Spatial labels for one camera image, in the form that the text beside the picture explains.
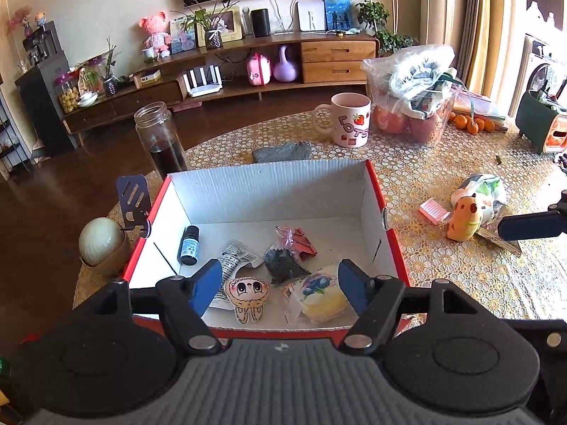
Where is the glass jar dark liquid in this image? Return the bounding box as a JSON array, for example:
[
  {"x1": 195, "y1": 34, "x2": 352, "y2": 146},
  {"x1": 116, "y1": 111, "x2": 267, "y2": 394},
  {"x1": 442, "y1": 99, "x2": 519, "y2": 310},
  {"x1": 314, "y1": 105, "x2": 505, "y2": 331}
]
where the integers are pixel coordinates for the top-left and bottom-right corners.
[{"x1": 134, "y1": 102, "x2": 187, "y2": 180}]

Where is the potted green tree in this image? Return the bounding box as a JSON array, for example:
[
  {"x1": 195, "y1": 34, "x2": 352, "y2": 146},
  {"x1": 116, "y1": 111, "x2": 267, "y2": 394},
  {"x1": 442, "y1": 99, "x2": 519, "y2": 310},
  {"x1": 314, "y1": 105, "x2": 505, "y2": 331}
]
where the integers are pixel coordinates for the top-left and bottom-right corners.
[{"x1": 355, "y1": 0, "x2": 417, "y2": 56}]

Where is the cartoon face tooth toy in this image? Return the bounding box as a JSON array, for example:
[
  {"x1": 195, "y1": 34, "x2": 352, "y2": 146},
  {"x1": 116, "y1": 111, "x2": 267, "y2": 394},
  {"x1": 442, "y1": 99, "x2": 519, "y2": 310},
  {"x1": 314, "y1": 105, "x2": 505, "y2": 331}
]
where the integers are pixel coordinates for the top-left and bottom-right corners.
[{"x1": 223, "y1": 277, "x2": 270, "y2": 324}]

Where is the pink paper packet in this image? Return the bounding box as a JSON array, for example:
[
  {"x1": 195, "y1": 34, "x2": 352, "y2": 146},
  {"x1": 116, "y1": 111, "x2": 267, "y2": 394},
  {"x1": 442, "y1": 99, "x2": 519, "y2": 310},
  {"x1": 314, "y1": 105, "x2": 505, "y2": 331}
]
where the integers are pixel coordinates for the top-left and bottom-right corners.
[{"x1": 276, "y1": 226, "x2": 317, "y2": 262}]

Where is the pink plush doll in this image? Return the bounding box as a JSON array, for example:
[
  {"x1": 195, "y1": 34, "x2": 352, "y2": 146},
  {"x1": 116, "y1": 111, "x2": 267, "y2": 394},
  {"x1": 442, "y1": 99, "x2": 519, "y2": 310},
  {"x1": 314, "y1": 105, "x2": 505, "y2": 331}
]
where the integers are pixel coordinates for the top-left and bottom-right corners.
[{"x1": 139, "y1": 12, "x2": 171, "y2": 58}]

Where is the pink strawberry mug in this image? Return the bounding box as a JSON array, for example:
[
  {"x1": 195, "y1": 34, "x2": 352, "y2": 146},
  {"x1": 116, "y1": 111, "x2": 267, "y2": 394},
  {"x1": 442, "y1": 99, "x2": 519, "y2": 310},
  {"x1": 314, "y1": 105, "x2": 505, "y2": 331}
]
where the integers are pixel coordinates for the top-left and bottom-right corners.
[{"x1": 311, "y1": 92, "x2": 371, "y2": 149}]

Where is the clear bag of fruit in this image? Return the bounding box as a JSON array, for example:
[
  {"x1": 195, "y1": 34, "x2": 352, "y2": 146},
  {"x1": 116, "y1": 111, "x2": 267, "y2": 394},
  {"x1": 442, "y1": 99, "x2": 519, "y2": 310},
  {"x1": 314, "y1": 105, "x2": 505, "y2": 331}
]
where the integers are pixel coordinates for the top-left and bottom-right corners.
[{"x1": 361, "y1": 44, "x2": 463, "y2": 147}]

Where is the black white sachet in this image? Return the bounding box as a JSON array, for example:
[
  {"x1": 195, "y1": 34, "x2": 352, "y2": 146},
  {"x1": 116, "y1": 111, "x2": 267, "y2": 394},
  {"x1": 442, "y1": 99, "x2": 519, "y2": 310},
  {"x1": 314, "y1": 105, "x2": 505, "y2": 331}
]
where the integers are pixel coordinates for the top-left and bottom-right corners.
[{"x1": 209, "y1": 240, "x2": 263, "y2": 311}]

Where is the round white lamp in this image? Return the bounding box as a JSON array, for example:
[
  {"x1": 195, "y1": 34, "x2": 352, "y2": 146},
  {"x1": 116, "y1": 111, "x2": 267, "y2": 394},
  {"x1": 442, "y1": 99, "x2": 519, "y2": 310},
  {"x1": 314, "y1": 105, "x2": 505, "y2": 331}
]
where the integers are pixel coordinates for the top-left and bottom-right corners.
[{"x1": 79, "y1": 217, "x2": 131, "y2": 277}]

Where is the wooden tv cabinet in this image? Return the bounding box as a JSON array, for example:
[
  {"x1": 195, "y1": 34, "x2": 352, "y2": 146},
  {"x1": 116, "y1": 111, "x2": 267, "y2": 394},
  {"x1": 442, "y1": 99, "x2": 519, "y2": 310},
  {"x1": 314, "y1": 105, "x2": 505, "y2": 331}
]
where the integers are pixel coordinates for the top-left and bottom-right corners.
[{"x1": 62, "y1": 32, "x2": 378, "y2": 134}]

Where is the black tall cabinet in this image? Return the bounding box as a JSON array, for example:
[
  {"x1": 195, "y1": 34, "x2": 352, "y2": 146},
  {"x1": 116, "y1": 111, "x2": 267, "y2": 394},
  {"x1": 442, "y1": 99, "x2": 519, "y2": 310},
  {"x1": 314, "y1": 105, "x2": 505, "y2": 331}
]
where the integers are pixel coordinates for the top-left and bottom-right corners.
[{"x1": 15, "y1": 21, "x2": 78, "y2": 157}]

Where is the pink comb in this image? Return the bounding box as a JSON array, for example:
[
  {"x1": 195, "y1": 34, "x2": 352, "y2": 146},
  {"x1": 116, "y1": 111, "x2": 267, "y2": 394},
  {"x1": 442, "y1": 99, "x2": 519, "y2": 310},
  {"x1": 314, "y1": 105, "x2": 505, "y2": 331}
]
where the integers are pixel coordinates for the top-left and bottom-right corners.
[{"x1": 418, "y1": 198, "x2": 451, "y2": 226}]

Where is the pink toy case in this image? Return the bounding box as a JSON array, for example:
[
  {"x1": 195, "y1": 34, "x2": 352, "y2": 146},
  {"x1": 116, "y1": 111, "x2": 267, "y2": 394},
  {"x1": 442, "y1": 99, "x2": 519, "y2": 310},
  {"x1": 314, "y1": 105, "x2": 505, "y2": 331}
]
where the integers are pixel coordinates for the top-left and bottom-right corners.
[{"x1": 246, "y1": 53, "x2": 272, "y2": 86}]

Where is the stack of colourful books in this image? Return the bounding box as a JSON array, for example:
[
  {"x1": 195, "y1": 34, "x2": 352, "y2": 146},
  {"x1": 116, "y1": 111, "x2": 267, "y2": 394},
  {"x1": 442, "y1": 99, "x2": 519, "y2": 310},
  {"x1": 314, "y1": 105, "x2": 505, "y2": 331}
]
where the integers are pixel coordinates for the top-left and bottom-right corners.
[{"x1": 453, "y1": 90, "x2": 509, "y2": 131}]

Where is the red white cardboard box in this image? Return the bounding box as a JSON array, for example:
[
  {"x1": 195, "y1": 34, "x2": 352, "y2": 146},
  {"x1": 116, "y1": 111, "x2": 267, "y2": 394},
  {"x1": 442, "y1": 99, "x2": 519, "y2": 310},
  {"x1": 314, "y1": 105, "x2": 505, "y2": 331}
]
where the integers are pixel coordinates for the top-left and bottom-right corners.
[{"x1": 122, "y1": 158, "x2": 411, "y2": 346}]

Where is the jar of yellow snacks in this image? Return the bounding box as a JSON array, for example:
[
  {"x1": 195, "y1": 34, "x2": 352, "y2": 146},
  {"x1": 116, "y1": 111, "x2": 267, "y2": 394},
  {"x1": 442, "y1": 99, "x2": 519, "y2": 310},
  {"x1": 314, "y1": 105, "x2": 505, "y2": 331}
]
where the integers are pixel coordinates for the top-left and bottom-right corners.
[{"x1": 54, "y1": 72, "x2": 80, "y2": 114}]

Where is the blueberry cake packet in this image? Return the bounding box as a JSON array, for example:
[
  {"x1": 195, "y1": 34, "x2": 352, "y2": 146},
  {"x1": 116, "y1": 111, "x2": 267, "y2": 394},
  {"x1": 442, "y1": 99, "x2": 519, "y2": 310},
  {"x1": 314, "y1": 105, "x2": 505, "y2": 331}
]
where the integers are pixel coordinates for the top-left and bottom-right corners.
[{"x1": 282, "y1": 264, "x2": 349, "y2": 324}]

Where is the grey cloth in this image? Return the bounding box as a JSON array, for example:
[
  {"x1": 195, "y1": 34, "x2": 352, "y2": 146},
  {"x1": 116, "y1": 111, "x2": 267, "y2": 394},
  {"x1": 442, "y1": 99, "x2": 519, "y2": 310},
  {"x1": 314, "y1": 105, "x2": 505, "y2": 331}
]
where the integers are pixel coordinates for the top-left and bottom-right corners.
[{"x1": 252, "y1": 141, "x2": 312, "y2": 163}]

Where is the yellow bear plush toy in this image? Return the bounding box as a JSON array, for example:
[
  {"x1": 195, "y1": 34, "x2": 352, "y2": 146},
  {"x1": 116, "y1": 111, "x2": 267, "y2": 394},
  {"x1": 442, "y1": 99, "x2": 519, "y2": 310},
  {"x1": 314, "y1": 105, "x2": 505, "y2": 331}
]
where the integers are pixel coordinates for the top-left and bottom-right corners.
[{"x1": 446, "y1": 194, "x2": 482, "y2": 242}]

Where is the orange tangerine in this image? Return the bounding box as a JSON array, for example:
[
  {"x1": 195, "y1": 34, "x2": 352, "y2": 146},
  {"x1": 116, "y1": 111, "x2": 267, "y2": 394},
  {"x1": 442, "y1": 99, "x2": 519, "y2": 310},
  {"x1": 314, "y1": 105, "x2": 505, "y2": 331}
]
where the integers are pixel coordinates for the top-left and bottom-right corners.
[
  {"x1": 454, "y1": 114, "x2": 468, "y2": 130},
  {"x1": 466, "y1": 119, "x2": 479, "y2": 134},
  {"x1": 475, "y1": 117, "x2": 485, "y2": 131},
  {"x1": 483, "y1": 119, "x2": 495, "y2": 132}
]

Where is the wet wipes pack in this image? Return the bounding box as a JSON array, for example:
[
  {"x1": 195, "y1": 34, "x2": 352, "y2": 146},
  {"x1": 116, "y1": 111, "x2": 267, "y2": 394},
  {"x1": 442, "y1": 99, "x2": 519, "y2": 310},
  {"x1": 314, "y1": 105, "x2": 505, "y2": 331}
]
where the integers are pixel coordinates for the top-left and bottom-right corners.
[{"x1": 451, "y1": 174, "x2": 507, "y2": 225}]

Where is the green orange tissue box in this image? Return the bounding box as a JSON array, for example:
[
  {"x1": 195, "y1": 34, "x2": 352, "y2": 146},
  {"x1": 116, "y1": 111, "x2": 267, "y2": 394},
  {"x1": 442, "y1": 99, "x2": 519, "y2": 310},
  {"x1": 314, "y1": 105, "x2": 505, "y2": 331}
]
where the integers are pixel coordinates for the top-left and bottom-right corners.
[{"x1": 515, "y1": 91, "x2": 566, "y2": 154}]

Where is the black speaker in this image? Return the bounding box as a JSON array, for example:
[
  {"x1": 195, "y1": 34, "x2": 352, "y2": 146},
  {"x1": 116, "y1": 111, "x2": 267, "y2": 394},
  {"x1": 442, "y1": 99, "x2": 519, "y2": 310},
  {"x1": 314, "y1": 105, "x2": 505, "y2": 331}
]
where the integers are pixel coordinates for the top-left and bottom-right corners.
[{"x1": 250, "y1": 9, "x2": 271, "y2": 39}]

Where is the white wifi router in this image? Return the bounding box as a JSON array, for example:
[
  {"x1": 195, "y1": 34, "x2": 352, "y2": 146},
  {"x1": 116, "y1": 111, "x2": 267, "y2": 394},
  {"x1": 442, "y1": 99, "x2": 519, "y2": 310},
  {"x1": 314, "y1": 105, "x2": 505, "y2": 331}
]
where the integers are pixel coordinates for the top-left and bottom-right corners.
[{"x1": 183, "y1": 64, "x2": 223, "y2": 98}]

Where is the framed photo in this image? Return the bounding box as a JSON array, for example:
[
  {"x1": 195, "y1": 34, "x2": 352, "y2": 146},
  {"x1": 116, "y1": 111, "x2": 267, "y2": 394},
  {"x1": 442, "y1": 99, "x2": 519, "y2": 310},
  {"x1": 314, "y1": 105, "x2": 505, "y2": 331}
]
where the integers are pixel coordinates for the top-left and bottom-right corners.
[{"x1": 195, "y1": 5, "x2": 242, "y2": 50}]

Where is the black metal phone stand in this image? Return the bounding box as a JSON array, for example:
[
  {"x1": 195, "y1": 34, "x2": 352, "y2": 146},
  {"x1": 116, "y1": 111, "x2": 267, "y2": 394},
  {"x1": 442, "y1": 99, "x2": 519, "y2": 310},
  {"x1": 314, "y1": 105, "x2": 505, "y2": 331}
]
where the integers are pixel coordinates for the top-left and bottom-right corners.
[{"x1": 115, "y1": 175, "x2": 152, "y2": 238}]

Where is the small blue label bottle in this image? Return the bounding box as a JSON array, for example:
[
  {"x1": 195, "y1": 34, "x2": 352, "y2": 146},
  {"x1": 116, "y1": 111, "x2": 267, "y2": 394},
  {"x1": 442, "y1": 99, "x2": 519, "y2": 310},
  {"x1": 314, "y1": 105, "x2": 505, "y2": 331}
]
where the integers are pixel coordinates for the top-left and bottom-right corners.
[{"x1": 178, "y1": 226, "x2": 200, "y2": 266}]

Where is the dark tea packet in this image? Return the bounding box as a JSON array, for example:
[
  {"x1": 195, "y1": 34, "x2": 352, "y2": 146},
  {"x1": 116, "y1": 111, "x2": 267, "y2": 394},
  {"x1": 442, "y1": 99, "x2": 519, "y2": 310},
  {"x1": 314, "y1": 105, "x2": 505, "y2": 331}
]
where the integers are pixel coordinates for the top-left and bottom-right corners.
[{"x1": 263, "y1": 249, "x2": 309, "y2": 285}]

